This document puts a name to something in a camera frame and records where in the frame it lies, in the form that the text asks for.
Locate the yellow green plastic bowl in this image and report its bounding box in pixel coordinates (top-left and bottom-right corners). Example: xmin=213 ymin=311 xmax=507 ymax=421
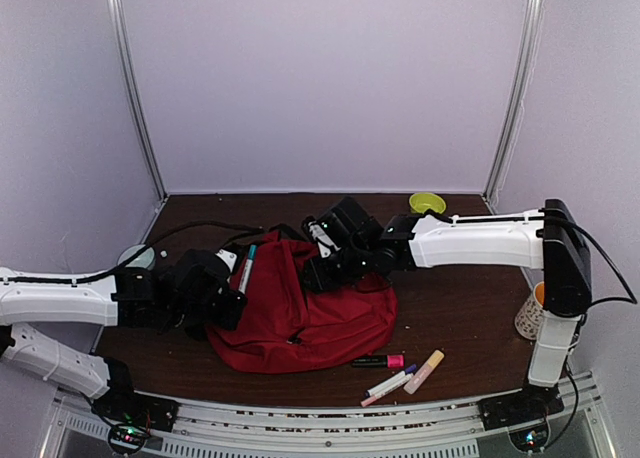
xmin=409 ymin=192 xmax=447 ymax=214

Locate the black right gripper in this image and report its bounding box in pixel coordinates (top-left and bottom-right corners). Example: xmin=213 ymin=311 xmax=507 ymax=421
xmin=298 ymin=243 xmax=371 ymax=296

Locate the pale celadon ceramic bowl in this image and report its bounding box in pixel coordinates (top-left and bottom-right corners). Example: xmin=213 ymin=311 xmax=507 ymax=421
xmin=117 ymin=244 xmax=156 ymax=270

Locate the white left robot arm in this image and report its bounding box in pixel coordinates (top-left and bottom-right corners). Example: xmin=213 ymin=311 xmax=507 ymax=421
xmin=1 ymin=245 xmax=247 ymax=422

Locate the aluminium front rail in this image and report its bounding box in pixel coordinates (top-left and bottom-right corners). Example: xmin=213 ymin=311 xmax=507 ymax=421
xmin=35 ymin=372 xmax=623 ymax=457

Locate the red student backpack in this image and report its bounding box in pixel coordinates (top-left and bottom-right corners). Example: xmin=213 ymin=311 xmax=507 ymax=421
xmin=186 ymin=231 xmax=398 ymax=374

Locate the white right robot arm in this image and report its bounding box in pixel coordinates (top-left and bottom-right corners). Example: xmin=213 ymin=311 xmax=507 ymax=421
xmin=302 ymin=197 xmax=592 ymax=420

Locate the teal capped white marker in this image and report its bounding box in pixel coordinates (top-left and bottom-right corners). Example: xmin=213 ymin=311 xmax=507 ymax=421
xmin=238 ymin=245 xmax=258 ymax=295

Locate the pink capped white marker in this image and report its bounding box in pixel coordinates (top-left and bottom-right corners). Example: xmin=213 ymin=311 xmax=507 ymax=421
xmin=360 ymin=374 xmax=413 ymax=407

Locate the patterned mug orange inside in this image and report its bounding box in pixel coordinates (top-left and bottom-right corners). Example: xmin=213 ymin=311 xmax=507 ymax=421
xmin=514 ymin=282 xmax=545 ymax=341

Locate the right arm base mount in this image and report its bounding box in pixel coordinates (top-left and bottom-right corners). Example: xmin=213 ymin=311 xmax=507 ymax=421
xmin=478 ymin=385 xmax=564 ymax=431

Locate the right aluminium corner post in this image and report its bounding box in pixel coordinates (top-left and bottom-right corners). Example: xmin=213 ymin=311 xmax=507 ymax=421
xmin=483 ymin=0 xmax=545 ymax=211

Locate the left aluminium corner post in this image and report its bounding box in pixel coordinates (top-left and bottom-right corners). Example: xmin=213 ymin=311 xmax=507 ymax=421
xmin=107 ymin=0 xmax=168 ymax=201

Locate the pastel yellow pink highlighter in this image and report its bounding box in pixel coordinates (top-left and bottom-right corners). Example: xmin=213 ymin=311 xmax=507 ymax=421
xmin=404 ymin=349 xmax=445 ymax=395

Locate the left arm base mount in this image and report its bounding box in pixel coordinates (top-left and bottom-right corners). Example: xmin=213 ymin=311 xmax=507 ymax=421
xmin=92 ymin=358 xmax=179 ymax=432

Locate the black pink highlighter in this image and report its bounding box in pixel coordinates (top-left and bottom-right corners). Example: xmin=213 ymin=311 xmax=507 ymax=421
xmin=350 ymin=354 xmax=405 ymax=369

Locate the aluminium corner post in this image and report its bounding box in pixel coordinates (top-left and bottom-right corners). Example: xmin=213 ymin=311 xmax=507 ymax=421
xmin=107 ymin=0 xmax=168 ymax=201
xmin=483 ymin=0 xmax=545 ymax=211

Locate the purple capped white marker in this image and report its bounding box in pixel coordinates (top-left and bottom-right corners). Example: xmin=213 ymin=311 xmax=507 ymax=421
xmin=365 ymin=364 xmax=417 ymax=398

